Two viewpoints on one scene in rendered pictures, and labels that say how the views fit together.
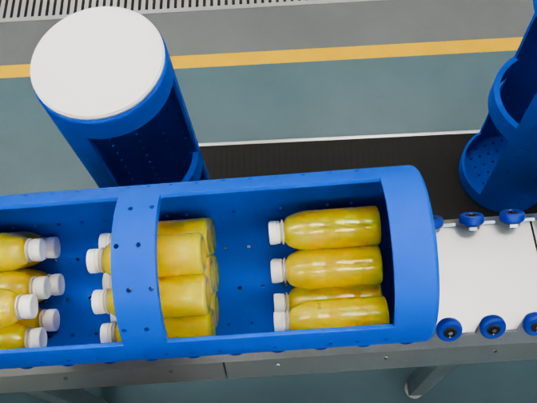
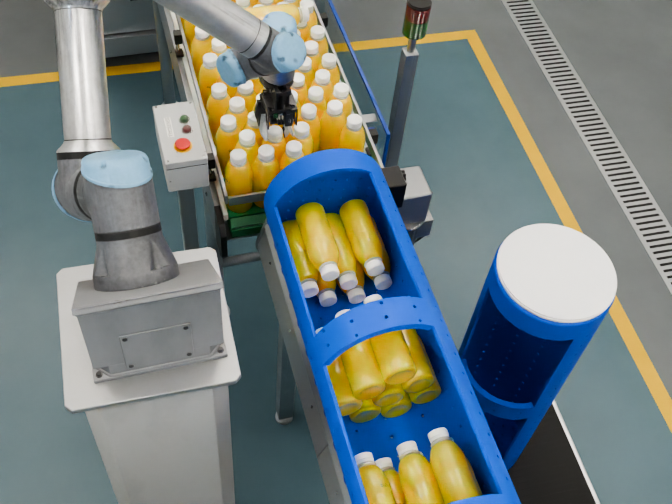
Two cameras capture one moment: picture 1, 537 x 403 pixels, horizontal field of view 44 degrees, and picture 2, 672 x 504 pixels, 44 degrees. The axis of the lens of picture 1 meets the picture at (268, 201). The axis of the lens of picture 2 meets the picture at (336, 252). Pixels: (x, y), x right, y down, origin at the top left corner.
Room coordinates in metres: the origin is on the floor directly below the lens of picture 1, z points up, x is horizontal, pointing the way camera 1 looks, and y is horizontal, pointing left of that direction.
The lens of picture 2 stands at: (-0.12, -0.53, 2.54)
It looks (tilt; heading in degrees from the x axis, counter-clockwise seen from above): 53 degrees down; 64
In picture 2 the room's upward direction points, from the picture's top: 7 degrees clockwise
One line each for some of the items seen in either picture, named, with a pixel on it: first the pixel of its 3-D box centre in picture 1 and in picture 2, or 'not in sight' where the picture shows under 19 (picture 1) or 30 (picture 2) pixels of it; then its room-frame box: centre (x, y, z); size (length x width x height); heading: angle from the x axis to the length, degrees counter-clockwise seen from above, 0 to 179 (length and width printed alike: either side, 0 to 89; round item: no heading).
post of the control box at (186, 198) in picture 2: not in sight; (194, 276); (0.14, 0.91, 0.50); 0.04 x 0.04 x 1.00; 85
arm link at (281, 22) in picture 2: not in sight; (278, 41); (0.36, 0.84, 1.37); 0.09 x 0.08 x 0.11; 26
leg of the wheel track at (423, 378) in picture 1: (430, 372); not in sight; (0.25, -0.36, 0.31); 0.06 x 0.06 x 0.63; 85
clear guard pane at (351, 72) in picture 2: not in sight; (340, 103); (0.73, 1.29, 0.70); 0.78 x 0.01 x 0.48; 85
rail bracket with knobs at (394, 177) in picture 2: not in sight; (386, 190); (0.61, 0.71, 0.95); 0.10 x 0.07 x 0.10; 175
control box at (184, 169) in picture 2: not in sight; (180, 145); (0.14, 0.91, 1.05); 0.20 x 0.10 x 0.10; 85
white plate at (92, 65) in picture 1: (97, 61); (556, 271); (0.86, 0.30, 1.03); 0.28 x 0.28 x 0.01
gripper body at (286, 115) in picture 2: not in sight; (278, 97); (0.36, 0.84, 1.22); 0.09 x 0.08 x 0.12; 85
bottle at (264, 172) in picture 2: not in sight; (266, 177); (0.32, 0.81, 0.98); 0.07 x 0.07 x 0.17
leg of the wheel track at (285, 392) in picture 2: (65, 395); (286, 370); (0.34, 0.62, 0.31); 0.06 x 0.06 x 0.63; 85
